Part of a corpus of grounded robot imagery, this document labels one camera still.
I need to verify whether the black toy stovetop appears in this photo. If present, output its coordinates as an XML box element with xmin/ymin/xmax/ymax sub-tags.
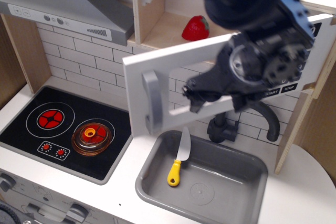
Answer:
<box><xmin>1</xmin><ymin>86</ymin><xmax>131</xmax><ymax>185</ymax></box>

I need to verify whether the grey oven knob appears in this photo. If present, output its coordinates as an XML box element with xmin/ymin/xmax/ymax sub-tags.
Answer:
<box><xmin>0</xmin><ymin>173</ymin><xmax>16</xmax><ymax>192</ymax></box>
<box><xmin>66</xmin><ymin>204</ymin><xmax>89</xmax><ymax>223</ymax></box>

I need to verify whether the dark grey toy faucet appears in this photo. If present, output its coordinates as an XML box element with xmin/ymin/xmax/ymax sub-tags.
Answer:
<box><xmin>207</xmin><ymin>101</ymin><xmax>280</xmax><ymax>143</ymax></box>

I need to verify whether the grey oven knob left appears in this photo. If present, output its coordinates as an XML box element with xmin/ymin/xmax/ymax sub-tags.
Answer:
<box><xmin>0</xmin><ymin>173</ymin><xmax>16</xmax><ymax>192</ymax></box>

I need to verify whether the grey oven door handle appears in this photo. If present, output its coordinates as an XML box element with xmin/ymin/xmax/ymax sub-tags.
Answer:
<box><xmin>26</xmin><ymin>203</ymin><xmax>76</xmax><ymax>224</ymax></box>

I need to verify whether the grey range hood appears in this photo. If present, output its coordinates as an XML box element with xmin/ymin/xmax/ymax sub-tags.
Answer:
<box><xmin>1</xmin><ymin>0</ymin><xmax>134</xmax><ymax>46</ymax></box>

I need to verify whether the wooden microwave cabinet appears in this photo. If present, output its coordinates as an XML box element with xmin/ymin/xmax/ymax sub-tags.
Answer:
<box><xmin>133</xmin><ymin>0</ymin><xmax>335</xmax><ymax>173</ymax></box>

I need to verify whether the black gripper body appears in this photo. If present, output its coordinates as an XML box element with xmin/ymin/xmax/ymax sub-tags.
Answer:
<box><xmin>183</xmin><ymin>0</ymin><xmax>314</xmax><ymax>102</ymax></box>

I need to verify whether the grey oven knob right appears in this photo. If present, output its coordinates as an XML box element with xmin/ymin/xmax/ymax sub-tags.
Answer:
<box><xmin>66</xmin><ymin>204</ymin><xmax>89</xmax><ymax>223</ymax></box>

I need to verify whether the amber glass pot lid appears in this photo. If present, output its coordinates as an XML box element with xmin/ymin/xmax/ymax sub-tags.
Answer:
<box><xmin>71</xmin><ymin>122</ymin><xmax>114</xmax><ymax>156</ymax></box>

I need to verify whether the red toy strawberry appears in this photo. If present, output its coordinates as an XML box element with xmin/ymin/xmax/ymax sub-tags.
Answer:
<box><xmin>182</xmin><ymin>15</ymin><xmax>209</xmax><ymax>41</ymax></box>

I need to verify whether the grey toy sink basin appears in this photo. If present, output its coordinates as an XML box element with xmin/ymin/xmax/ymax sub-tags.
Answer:
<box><xmin>135</xmin><ymin>131</ymin><xmax>268</xmax><ymax>223</ymax></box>

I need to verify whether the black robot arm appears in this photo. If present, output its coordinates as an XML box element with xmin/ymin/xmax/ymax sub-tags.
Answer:
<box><xmin>183</xmin><ymin>0</ymin><xmax>314</xmax><ymax>113</ymax></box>

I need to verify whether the yellow handled toy knife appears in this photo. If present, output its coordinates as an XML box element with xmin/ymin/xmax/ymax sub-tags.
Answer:
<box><xmin>167</xmin><ymin>126</ymin><xmax>191</xmax><ymax>187</ymax></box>

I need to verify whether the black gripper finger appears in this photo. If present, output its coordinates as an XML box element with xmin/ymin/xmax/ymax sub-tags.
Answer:
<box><xmin>188</xmin><ymin>94</ymin><xmax>209</xmax><ymax>113</ymax></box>
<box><xmin>231</xmin><ymin>94</ymin><xmax>263</xmax><ymax>111</ymax></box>

